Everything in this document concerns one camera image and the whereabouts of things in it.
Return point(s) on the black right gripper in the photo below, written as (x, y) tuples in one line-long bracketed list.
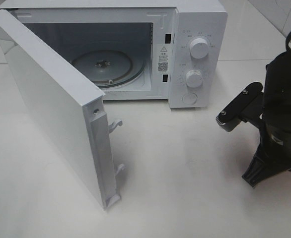
[(272, 157)]

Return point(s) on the white microwave door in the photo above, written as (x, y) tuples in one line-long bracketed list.
[(67, 106)]

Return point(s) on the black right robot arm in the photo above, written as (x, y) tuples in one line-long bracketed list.
[(276, 103)]

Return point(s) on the white lower microwave knob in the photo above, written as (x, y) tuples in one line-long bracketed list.
[(194, 78)]

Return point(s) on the white microwave knob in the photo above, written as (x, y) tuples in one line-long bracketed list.
[(194, 78), (199, 47)]

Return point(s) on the white upper microwave knob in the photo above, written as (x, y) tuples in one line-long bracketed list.
[(199, 47)]

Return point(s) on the white microwave oven body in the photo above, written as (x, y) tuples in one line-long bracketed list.
[(76, 27)]

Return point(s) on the white warning label sticker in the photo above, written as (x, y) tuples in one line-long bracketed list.
[(163, 55)]

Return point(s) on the glass microwave turntable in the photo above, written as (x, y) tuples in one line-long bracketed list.
[(109, 68)]

